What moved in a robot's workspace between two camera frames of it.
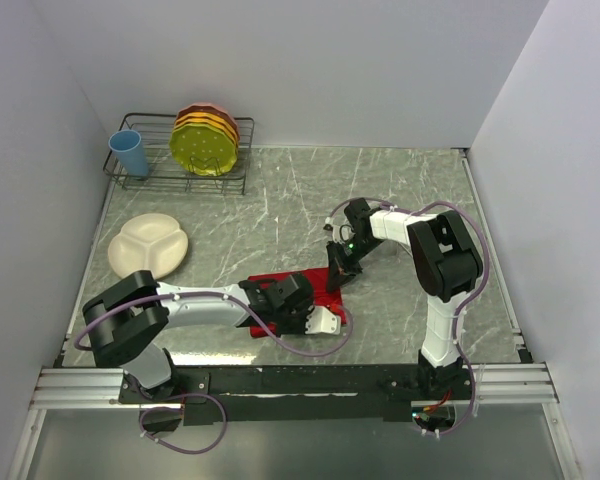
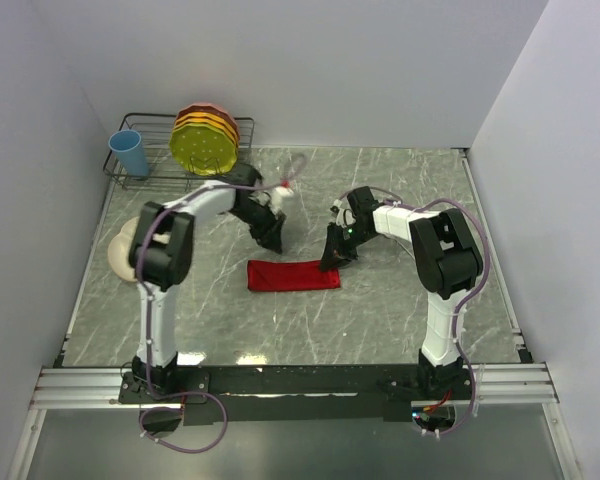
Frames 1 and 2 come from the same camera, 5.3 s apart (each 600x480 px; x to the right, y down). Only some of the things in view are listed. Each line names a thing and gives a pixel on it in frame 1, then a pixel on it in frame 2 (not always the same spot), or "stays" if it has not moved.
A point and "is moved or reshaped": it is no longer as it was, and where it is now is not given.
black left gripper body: (292, 321) → (257, 217)
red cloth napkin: (322, 295) is moved or reshaped
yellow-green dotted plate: (202, 149) stays
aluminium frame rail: (99, 388) stays
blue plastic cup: (128, 146) stays
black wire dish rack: (155, 130) stays
